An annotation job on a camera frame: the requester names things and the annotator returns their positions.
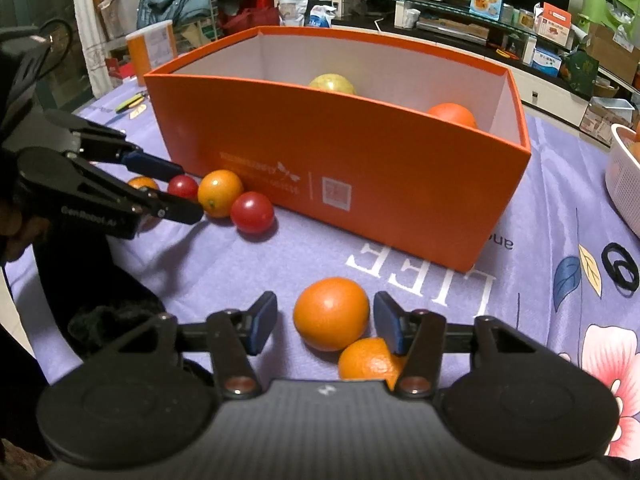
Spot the orange and white carton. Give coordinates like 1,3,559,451
532,2,572,46

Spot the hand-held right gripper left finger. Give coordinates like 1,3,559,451
87,291,278,401

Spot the orange and white canister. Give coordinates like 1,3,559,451
125,20,178,83

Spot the blue and white box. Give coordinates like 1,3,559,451
531,47,563,77

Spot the white lace curtain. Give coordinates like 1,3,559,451
67,0,111,96

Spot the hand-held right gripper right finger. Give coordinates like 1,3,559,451
374,291,558,398

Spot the dark green gift bag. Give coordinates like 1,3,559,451
560,50,600,98

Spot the red cherry tomato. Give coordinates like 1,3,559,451
230,191,276,235
166,175,199,201

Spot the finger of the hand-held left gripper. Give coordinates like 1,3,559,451
45,109,185,181
17,147,205,225

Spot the orange cardboard box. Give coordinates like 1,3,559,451
144,25,532,273

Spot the white and blue bag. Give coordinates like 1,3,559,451
306,4,333,28

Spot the white television stand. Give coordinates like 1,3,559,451
330,0,606,126

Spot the black hair tie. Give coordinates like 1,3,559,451
612,259,640,291
601,242,634,281

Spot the yellow black pen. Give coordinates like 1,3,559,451
115,92,146,113

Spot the white plastic bag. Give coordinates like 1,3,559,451
278,0,306,26

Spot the large orange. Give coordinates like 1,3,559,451
293,277,371,352
427,102,478,131

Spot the small orange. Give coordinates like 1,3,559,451
338,337,408,381
197,169,245,219
127,176,162,233

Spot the brown cardboard box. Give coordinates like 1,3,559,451
585,22,640,83

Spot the white plastic colander bowl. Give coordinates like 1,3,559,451
605,124,640,238

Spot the purple floral tablecloth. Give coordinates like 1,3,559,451
5,82,640,461

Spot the red shopping bag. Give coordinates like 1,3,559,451
220,0,281,36

